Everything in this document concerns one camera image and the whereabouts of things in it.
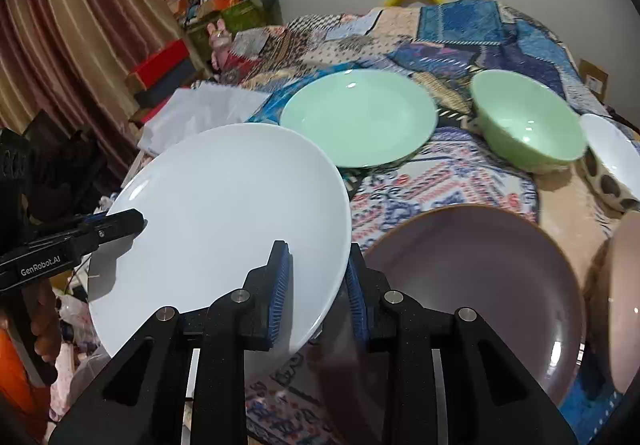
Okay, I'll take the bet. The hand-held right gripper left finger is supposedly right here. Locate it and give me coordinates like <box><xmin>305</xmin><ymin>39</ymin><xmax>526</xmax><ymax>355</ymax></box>
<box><xmin>47</xmin><ymin>240</ymin><xmax>292</xmax><ymax>445</ymax></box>

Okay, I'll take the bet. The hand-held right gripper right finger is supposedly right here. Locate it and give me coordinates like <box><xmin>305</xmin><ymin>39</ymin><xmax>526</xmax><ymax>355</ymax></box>
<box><xmin>345</xmin><ymin>242</ymin><xmax>581</xmax><ymax>445</ymax></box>

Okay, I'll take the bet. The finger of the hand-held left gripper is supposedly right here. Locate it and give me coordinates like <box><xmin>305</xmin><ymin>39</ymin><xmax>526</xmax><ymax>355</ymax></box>
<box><xmin>77</xmin><ymin>208</ymin><xmax>147</xmax><ymax>252</ymax></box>

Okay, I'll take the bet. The large white plate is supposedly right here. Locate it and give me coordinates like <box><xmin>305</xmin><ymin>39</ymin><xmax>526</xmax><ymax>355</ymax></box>
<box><xmin>87</xmin><ymin>123</ymin><xmax>352</xmax><ymax>362</ymax></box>

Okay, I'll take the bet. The white bowl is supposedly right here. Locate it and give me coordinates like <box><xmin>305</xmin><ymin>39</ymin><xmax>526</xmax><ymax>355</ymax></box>
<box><xmin>579</xmin><ymin>113</ymin><xmax>640</xmax><ymax>213</ymax></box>

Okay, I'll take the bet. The person's left hand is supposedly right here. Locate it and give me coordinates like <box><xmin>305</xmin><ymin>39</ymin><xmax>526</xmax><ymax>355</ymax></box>
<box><xmin>30</xmin><ymin>282</ymin><xmax>62</xmax><ymax>368</ymax></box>

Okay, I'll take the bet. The dark bag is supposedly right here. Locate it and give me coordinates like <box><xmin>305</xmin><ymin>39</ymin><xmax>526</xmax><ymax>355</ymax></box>
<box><xmin>27</xmin><ymin>111</ymin><xmax>108</xmax><ymax>226</ymax></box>

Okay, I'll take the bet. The crumpled plastic bag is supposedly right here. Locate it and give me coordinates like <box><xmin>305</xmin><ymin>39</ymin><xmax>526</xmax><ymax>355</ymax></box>
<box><xmin>52</xmin><ymin>290</ymin><xmax>111</xmax><ymax>426</ymax></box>

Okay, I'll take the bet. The person's orange garment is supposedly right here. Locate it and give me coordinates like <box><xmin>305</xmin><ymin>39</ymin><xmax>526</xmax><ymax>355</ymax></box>
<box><xmin>0</xmin><ymin>320</ymin><xmax>38</xmax><ymax>431</ymax></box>

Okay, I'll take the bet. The purple plate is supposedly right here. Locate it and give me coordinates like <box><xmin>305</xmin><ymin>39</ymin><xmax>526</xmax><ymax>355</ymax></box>
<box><xmin>320</xmin><ymin>204</ymin><xmax>587</xmax><ymax>406</ymax></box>

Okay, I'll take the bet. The white plastic sheet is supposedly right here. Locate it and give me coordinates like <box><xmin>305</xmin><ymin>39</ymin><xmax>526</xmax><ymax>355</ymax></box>
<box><xmin>137</xmin><ymin>84</ymin><xmax>273</xmax><ymax>158</ymax></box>

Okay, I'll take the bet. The dark blue box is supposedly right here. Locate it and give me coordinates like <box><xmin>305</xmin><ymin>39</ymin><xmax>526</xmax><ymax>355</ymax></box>
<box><xmin>135</xmin><ymin>60</ymin><xmax>198</xmax><ymax>106</ymax></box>

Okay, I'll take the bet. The patchwork blanket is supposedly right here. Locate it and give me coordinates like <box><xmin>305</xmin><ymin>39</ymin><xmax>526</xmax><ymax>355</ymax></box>
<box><xmin>190</xmin><ymin>0</ymin><xmax>640</xmax><ymax>445</ymax></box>

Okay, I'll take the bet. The red box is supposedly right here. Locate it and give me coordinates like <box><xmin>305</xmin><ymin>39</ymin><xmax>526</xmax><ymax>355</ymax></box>
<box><xmin>127</xmin><ymin>39</ymin><xmax>193</xmax><ymax>90</ymax></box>

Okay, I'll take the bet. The mint green plate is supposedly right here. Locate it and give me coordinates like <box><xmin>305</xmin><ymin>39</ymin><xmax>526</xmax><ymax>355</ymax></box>
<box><xmin>279</xmin><ymin>69</ymin><xmax>439</xmax><ymax>169</ymax></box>

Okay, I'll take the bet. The striped brown curtain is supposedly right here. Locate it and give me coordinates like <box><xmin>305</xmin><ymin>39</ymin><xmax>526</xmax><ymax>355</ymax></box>
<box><xmin>0</xmin><ymin>0</ymin><xmax>176</xmax><ymax>186</ymax></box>

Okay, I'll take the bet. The pink stuffed toy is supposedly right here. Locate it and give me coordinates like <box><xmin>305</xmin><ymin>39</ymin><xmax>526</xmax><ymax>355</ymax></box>
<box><xmin>207</xmin><ymin>20</ymin><xmax>233</xmax><ymax>68</ymax></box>

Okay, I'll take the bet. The green bowl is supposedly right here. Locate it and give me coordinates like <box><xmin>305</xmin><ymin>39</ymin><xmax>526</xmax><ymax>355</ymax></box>
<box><xmin>470</xmin><ymin>70</ymin><xmax>588</xmax><ymax>174</ymax></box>

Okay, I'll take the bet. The pink bowl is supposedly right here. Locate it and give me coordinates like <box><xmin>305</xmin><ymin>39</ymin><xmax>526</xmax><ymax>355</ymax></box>
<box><xmin>587</xmin><ymin>210</ymin><xmax>640</xmax><ymax>396</ymax></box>

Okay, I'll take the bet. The cardboard box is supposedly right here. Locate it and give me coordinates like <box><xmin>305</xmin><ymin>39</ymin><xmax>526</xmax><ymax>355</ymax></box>
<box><xmin>577</xmin><ymin>59</ymin><xmax>611</xmax><ymax>103</ymax></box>

